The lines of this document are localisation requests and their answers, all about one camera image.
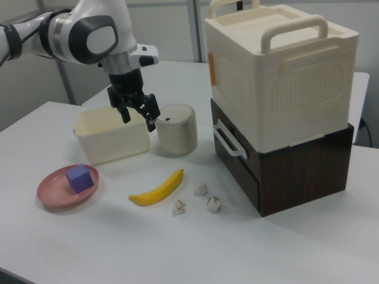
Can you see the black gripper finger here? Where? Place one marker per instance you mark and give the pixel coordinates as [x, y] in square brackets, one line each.
[151, 109]
[125, 112]

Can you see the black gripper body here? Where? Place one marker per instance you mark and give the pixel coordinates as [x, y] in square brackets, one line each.
[125, 85]

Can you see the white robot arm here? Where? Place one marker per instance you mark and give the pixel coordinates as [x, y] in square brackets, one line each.
[89, 29]

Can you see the dark wood drawer cabinet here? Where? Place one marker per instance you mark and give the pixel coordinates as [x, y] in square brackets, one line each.
[302, 177]

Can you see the cream open plastic container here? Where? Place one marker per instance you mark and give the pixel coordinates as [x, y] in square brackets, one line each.
[115, 142]

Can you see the small white lidded bin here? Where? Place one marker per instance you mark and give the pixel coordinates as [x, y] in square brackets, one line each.
[177, 133]

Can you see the purple cube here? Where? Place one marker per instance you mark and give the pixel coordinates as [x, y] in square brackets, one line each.
[79, 178]

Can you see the yellow banana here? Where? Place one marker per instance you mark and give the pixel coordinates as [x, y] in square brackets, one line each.
[160, 189]

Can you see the crumpled white paper ball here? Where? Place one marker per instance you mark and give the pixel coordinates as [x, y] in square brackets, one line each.
[200, 189]
[214, 203]
[179, 207]

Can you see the pink plate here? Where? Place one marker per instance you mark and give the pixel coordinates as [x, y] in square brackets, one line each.
[56, 192]

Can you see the cream plastic storage box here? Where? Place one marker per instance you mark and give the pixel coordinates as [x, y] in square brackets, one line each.
[266, 88]

